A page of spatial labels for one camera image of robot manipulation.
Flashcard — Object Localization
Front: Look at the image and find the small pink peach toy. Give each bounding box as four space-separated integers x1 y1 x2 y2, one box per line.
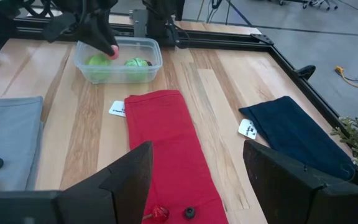
105 44 121 61

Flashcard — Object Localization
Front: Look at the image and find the black metal table frame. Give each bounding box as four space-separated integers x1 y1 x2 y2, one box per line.
0 17 358 184

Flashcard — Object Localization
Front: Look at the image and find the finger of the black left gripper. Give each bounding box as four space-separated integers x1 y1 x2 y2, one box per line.
76 12 113 57
96 9 119 51

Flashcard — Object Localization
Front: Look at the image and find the yellow floor cable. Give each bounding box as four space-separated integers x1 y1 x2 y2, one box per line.
334 65 358 90

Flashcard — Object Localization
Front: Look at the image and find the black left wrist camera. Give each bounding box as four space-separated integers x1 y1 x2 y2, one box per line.
41 12 76 44

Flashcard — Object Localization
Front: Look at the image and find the small red berry toy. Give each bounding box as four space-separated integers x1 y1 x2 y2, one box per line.
142 203 171 223

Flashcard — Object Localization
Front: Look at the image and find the navy blue cloth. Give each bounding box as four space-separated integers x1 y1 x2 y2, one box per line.
238 95 357 183

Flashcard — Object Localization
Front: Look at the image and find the green lettuce toy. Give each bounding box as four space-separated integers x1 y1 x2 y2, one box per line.
124 57 150 81

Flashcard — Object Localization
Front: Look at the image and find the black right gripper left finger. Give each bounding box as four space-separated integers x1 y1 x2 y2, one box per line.
54 141 154 224

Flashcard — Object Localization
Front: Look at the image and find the red cloth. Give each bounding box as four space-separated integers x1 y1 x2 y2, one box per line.
124 89 230 224

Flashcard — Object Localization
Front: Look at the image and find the grey cloth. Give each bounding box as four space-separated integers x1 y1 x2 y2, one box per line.
0 96 45 192

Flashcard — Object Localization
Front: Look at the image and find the green bell pepper toy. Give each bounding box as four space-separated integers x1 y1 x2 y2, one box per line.
85 53 114 82

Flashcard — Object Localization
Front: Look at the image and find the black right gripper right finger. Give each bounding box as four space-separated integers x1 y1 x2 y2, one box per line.
242 139 325 224

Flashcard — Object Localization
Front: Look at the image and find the clear plastic container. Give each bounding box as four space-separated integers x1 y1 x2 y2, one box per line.
73 36 164 85

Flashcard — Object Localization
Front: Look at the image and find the white fabric tag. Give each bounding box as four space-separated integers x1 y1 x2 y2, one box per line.
108 100 127 118
237 118 258 141

